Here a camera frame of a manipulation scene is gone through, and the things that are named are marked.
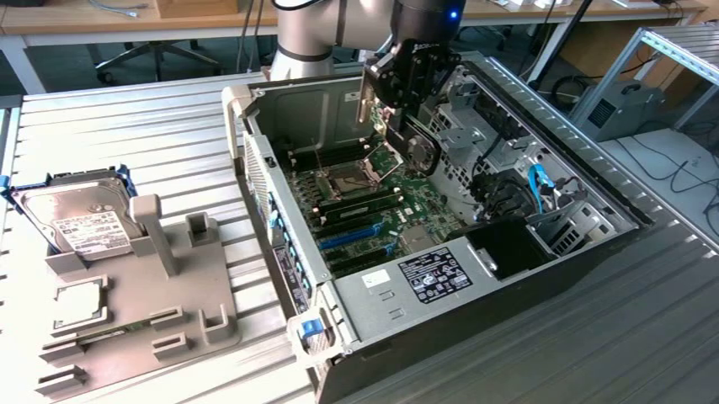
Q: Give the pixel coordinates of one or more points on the metal socket cover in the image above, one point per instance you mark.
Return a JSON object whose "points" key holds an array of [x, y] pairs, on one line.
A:
{"points": [[376, 166]]}

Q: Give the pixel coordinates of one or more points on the open grey PC case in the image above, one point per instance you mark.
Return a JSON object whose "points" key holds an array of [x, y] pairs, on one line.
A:
{"points": [[561, 303]]}

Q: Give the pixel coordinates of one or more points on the blue case latch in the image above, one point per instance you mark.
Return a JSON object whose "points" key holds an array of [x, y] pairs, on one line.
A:
{"points": [[309, 328]]}

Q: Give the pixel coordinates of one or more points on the grey control box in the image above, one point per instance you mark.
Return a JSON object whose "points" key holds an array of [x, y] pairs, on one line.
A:
{"points": [[628, 109]]}

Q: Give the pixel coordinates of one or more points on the green Dell motherboard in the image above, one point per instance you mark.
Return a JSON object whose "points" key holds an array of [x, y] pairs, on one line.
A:
{"points": [[427, 198]]}

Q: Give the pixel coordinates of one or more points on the blue plastic disk caddy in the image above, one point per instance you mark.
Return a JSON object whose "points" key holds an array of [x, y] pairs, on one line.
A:
{"points": [[120, 177]]}

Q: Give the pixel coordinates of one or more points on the green loose RAM stick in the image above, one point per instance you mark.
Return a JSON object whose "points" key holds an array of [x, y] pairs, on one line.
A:
{"points": [[112, 333]]}

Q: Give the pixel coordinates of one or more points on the small white sticker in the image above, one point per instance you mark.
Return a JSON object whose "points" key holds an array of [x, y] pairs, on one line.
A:
{"points": [[351, 97]]}

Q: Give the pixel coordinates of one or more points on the silver CPU chip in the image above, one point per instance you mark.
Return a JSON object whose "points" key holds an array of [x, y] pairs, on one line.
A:
{"points": [[79, 305]]}

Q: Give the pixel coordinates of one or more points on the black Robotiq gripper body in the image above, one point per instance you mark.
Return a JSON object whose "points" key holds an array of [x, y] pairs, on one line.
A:
{"points": [[429, 25]]}

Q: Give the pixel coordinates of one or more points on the silver disk bay cage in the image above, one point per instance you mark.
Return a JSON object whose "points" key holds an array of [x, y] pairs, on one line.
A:
{"points": [[457, 141]]}

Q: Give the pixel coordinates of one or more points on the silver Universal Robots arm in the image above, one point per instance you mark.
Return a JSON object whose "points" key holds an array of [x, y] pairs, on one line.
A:
{"points": [[303, 33]]}

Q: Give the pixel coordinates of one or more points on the silver power supply unit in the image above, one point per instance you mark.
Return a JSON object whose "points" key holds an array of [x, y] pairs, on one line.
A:
{"points": [[376, 307]]}

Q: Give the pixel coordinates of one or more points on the silver hard disk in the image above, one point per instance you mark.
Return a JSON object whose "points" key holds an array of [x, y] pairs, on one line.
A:
{"points": [[72, 219]]}

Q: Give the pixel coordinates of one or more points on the installed RAM stick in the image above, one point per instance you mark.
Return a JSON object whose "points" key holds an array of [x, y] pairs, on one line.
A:
{"points": [[364, 211]]}

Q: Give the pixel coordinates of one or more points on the wooden top desk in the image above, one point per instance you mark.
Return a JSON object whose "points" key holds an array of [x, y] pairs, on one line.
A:
{"points": [[56, 25], [646, 12]]}

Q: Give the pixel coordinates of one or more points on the grey plastic parts rack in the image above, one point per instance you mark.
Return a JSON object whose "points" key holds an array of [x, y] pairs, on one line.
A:
{"points": [[140, 294]]}

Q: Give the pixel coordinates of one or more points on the silver chipset heatsink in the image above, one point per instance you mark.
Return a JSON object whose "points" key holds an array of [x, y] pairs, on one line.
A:
{"points": [[417, 240]]}

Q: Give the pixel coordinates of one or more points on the brown cardboard box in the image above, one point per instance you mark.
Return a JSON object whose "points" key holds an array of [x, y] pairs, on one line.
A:
{"points": [[196, 8]]}

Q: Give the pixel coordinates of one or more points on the blue expansion slot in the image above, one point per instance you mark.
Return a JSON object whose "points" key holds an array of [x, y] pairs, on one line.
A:
{"points": [[348, 237]]}

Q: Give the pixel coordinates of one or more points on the graphics card with black fan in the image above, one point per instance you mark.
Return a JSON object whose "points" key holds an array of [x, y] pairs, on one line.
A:
{"points": [[421, 151]]}

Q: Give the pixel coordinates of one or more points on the aluminium slat table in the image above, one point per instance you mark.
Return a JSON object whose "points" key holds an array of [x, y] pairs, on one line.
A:
{"points": [[684, 46]]}

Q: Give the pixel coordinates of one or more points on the long black expansion slot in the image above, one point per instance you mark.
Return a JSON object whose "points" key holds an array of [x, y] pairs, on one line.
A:
{"points": [[364, 264], [348, 228], [359, 254]]}

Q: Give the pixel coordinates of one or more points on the black office chair base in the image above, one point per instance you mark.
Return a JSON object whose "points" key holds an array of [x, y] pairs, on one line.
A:
{"points": [[159, 50], [488, 30]]}

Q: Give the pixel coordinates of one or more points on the black plastic shroud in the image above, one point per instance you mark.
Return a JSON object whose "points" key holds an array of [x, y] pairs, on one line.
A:
{"points": [[505, 248]]}

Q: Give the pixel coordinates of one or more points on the CPU socket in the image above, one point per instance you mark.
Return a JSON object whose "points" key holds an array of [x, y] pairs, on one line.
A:
{"points": [[345, 181]]}

